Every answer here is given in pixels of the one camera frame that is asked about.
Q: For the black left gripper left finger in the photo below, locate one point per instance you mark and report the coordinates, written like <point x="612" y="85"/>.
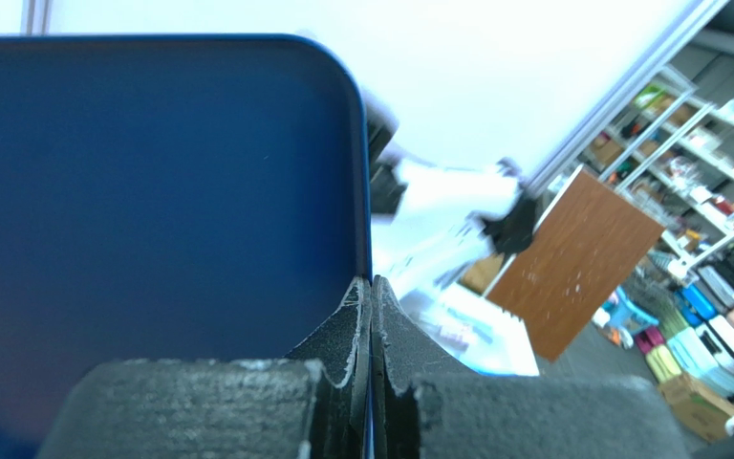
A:
<point x="309" y="404"/>

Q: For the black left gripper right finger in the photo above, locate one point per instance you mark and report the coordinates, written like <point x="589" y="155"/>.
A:
<point x="426" y="404"/>

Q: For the dark blue box lid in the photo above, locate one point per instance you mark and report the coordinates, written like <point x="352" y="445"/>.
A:
<point x="168" y="196"/>

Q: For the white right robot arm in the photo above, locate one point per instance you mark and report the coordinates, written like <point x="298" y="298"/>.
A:
<point x="432" y="222"/>

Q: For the brown wooden board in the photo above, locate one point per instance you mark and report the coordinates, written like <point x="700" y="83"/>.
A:
<point x="586" y="243"/>

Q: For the metal storage shelf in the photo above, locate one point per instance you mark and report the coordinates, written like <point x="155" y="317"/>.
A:
<point x="671" y="155"/>

